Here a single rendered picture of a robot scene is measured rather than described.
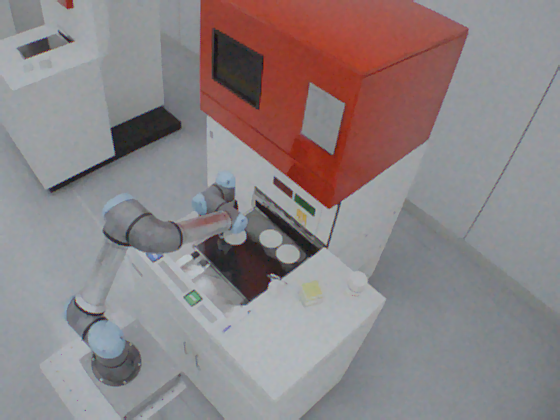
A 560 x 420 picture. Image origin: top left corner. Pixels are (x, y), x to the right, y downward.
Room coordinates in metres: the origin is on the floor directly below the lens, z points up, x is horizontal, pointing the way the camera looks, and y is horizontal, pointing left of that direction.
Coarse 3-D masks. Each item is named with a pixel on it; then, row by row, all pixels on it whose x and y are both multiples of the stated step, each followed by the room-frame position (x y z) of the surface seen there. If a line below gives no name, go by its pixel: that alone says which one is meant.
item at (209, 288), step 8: (192, 264) 1.08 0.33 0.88; (200, 280) 1.01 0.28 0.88; (208, 280) 1.01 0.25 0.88; (200, 288) 0.97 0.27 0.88; (208, 288) 0.97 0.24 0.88; (216, 288) 0.98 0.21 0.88; (208, 296) 0.94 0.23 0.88; (216, 296) 0.94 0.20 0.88; (224, 296) 0.95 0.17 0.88; (216, 304) 0.91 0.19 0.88; (224, 304) 0.91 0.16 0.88; (232, 304) 0.92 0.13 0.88; (224, 312) 0.88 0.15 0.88
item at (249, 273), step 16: (256, 224) 1.34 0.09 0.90; (272, 224) 1.35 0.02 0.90; (208, 240) 1.20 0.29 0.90; (224, 240) 1.22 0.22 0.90; (256, 240) 1.25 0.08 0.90; (288, 240) 1.27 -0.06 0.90; (208, 256) 1.12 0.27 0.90; (224, 256) 1.13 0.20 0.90; (240, 256) 1.15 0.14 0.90; (256, 256) 1.16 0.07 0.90; (272, 256) 1.17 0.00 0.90; (304, 256) 1.20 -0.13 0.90; (224, 272) 1.05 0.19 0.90; (240, 272) 1.06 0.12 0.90; (256, 272) 1.08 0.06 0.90; (272, 272) 1.09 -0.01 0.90; (240, 288) 0.99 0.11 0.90; (256, 288) 1.00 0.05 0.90
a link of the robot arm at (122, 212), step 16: (112, 208) 0.85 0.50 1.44; (128, 208) 0.85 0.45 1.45; (144, 208) 0.87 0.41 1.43; (112, 224) 0.81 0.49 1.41; (128, 224) 0.80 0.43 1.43; (112, 240) 0.78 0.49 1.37; (128, 240) 0.77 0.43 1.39; (96, 256) 0.77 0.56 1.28; (112, 256) 0.76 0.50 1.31; (96, 272) 0.73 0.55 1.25; (112, 272) 0.74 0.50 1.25; (96, 288) 0.70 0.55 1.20; (64, 304) 0.66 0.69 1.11; (80, 304) 0.65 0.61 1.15; (96, 304) 0.67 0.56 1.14; (80, 320) 0.61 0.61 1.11; (80, 336) 0.57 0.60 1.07
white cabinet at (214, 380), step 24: (144, 288) 1.05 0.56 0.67; (144, 312) 1.10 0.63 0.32; (168, 312) 0.92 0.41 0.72; (168, 336) 0.95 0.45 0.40; (192, 336) 0.81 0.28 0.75; (360, 336) 0.93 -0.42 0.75; (192, 360) 0.82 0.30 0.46; (216, 360) 0.71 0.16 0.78; (336, 360) 0.81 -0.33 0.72; (216, 384) 0.71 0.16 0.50; (240, 384) 0.62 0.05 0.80; (312, 384) 0.71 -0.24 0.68; (216, 408) 0.72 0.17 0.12; (240, 408) 0.61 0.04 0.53; (264, 408) 0.53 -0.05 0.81; (288, 408) 0.61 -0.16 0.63
